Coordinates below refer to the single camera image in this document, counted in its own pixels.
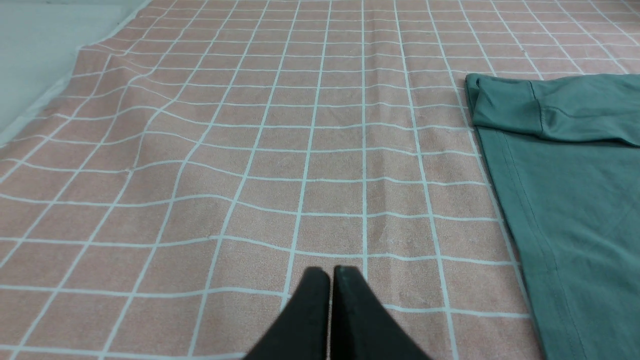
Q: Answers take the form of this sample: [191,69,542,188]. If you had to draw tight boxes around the pink grid tablecloth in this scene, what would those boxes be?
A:
[0,0,640,360]

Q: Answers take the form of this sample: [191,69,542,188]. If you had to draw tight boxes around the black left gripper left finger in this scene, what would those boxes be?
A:
[244,267,330,360]

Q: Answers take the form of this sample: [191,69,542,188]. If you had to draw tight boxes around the green long-sleeve top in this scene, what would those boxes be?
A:
[465,73,640,360]

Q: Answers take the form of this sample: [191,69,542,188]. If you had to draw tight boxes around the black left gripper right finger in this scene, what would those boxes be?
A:
[331,265,430,360]

